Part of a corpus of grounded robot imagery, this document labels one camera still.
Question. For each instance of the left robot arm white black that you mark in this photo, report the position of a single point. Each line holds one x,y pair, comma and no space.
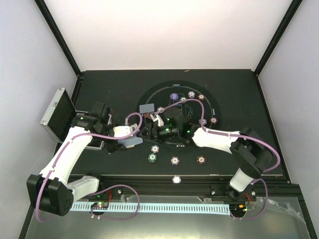
50,190

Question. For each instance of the blue poker chip stack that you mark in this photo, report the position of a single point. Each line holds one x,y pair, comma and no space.
174,160

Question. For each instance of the aluminium poker chip case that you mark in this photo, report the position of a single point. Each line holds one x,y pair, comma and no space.
61,112

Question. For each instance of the red chip mat top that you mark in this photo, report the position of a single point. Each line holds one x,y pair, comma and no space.
201,97

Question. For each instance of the round black poker mat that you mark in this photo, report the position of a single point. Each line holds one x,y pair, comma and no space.
192,109

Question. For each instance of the purple round blind button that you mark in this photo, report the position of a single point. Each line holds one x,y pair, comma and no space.
174,97

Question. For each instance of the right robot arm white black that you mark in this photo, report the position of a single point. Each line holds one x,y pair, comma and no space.
250,152

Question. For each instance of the red poker chip stack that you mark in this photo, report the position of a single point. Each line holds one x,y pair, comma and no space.
201,159

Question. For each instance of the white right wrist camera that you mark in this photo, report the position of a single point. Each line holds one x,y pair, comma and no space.
157,119

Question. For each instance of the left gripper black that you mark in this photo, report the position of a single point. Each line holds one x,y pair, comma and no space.
114,146

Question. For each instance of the white chip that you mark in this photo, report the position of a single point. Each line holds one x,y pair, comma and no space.
176,179

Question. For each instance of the green poker chip stack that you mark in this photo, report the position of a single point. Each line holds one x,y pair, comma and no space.
152,157

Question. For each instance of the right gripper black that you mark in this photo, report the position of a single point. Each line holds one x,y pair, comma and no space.
150,127

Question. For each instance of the blue playing card deck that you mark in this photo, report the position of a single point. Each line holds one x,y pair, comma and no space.
132,141

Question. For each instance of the red chip mat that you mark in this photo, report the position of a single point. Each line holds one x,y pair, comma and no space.
213,120
201,97

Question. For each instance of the white slotted cable duct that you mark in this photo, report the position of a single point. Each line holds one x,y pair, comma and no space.
173,208

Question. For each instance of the dealt blue card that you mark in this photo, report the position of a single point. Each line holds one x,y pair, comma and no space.
146,108

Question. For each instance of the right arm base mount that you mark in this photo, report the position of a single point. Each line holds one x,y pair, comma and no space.
239,202

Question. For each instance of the red triangular dealer button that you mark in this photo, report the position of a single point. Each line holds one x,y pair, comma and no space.
151,116

